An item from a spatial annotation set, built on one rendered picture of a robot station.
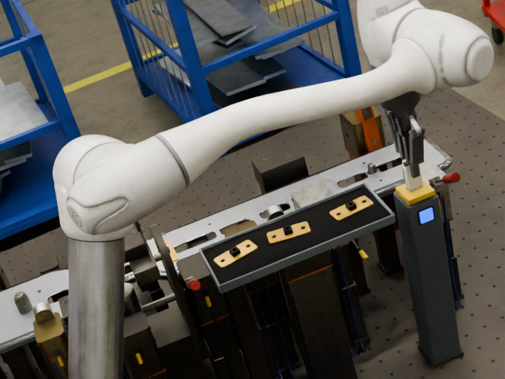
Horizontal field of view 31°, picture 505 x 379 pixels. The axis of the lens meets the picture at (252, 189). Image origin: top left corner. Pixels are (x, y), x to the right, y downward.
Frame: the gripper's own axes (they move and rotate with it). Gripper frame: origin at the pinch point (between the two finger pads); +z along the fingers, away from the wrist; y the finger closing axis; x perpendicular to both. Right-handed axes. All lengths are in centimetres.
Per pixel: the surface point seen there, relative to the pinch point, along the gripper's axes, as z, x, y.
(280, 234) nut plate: 2.6, 28.7, 1.5
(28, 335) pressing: 18, 84, 23
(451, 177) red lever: 5.9, -9.0, 1.9
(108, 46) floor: 119, 18, 420
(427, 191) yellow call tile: 3.5, -1.5, -2.5
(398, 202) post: 6.0, 3.6, 0.9
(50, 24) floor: 119, 45, 497
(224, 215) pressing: 19, 33, 39
